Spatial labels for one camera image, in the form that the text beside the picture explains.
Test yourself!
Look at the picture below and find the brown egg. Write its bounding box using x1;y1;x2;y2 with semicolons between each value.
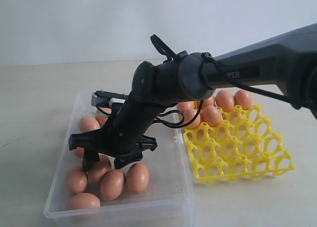
100;169;125;201
215;90;235;112
88;155;111;183
72;147;84;159
176;101;196;113
78;116;100;133
202;105;222;127
183;108;201;130
95;108;111;127
203;95;216;109
234;90;253;110
65;192;101;211
65;166;88;194
126;163;149;194

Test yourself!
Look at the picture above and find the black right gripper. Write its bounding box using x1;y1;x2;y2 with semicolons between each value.
68;98;158;172

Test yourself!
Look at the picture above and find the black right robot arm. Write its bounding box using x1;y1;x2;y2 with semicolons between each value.
68;24;317;171

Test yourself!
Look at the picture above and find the clear plastic bin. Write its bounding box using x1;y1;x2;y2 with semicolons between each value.
43;92;196;227

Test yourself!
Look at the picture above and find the yellow plastic egg tray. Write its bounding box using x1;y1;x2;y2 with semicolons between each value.
183;104;295;184

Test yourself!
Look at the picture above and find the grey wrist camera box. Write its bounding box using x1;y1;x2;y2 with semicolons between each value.
91;91;128;108

